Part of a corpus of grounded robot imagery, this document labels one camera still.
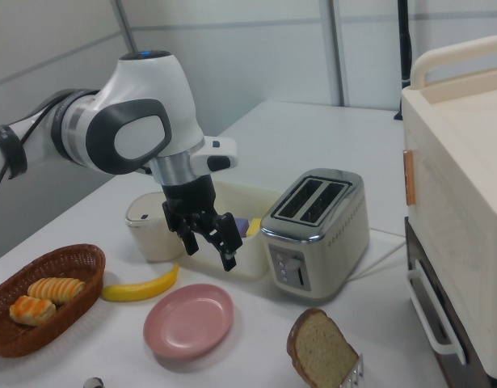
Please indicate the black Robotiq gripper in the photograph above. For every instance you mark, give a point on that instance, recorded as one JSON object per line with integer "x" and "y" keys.
{"x": 189, "y": 196}

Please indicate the brown-crusted bread slice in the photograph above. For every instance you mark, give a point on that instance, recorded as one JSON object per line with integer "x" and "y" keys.
{"x": 321, "y": 351}

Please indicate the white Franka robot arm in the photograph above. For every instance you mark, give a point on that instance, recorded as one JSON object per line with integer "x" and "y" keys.
{"x": 151, "y": 93}

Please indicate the chrome and cream toaster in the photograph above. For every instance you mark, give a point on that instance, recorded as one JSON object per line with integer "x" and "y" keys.
{"x": 345, "y": 226}

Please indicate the striped long bread roll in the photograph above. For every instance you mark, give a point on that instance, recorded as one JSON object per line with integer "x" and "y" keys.
{"x": 56, "y": 289}

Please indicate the orange-glazed bread roll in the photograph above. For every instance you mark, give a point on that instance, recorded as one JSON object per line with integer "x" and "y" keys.
{"x": 32, "y": 311}

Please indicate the purple foam cube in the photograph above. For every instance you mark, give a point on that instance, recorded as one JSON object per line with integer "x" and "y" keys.
{"x": 242, "y": 228}

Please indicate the white open plastic box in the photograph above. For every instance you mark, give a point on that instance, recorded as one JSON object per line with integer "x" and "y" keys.
{"x": 252, "y": 260}

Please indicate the cream lidded canister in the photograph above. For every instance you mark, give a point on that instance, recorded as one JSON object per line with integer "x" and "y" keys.
{"x": 151, "y": 236}

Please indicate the yellow toy banana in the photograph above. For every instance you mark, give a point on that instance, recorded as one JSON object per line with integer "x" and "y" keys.
{"x": 139, "y": 290}

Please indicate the pink plastic plate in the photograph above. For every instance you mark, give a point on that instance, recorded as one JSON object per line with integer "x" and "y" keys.
{"x": 187, "y": 323}

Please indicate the panda figurine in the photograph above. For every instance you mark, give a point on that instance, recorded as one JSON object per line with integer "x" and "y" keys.
{"x": 93, "y": 382}

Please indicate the brown wicker basket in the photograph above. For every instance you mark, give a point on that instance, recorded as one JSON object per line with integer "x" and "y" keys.
{"x": 34, "y": 343}

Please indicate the cream countertop oven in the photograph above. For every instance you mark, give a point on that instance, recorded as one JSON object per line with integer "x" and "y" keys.
{"x": 458, "y": 169}

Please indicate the black pole stand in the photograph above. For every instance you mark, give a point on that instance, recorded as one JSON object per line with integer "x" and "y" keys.
{"x": 405, "y": 48}

